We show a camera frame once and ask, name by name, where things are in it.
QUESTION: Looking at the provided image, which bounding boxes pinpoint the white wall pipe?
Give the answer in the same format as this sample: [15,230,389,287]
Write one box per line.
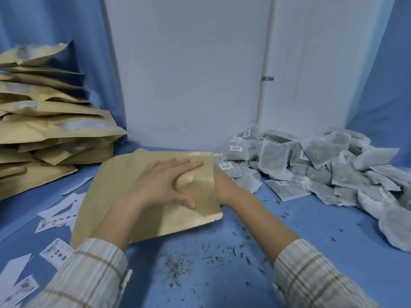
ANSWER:
[256,0,277,125]

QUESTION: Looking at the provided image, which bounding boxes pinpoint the person's left forearm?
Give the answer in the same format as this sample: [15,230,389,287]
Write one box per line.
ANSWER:
[29,195,152,308]

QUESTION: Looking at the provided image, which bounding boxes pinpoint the blue table cover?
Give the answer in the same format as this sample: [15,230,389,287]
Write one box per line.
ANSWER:
[0,147,411,308]

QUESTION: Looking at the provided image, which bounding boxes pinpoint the person's right forearm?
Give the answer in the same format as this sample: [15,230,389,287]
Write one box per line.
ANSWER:
[213,166,383,308]

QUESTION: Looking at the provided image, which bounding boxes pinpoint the person's left hand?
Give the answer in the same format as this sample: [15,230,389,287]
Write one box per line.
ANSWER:
[128,157,205,210]

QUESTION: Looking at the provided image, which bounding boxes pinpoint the pile of kraft pouches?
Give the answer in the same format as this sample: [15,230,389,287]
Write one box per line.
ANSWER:
[0,43,129,201]

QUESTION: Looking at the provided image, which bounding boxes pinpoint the white paper labels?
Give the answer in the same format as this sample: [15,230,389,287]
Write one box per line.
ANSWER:
[0,176,95,308]

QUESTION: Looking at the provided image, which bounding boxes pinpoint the blue curtain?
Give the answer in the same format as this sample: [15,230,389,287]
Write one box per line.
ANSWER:
[0,0,129,145]
[345,0,411,169]

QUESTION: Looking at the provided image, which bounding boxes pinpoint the pile of white tea bags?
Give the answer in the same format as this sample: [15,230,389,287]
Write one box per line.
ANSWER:
[218,123,411,253]

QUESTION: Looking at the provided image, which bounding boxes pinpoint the kraft paper pouch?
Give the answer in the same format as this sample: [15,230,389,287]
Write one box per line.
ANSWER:
[70,152,223,249]

